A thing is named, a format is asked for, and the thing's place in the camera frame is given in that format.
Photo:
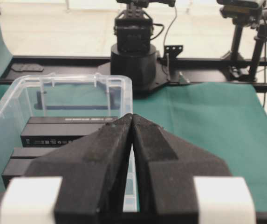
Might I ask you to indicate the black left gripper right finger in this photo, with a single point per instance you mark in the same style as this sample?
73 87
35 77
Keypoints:
166 165

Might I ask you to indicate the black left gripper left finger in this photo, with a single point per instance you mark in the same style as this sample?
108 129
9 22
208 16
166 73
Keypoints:
94 172

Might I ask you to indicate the black realsense box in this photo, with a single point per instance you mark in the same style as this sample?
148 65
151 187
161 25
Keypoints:
30 152
58 131
14 168

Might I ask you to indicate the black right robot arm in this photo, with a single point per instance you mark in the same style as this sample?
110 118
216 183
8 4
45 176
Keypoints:
133 55

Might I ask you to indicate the clear plastic storage case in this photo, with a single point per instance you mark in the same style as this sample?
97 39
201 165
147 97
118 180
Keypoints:
58 95

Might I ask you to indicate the green table cloth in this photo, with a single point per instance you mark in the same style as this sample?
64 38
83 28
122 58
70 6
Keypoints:
224 119

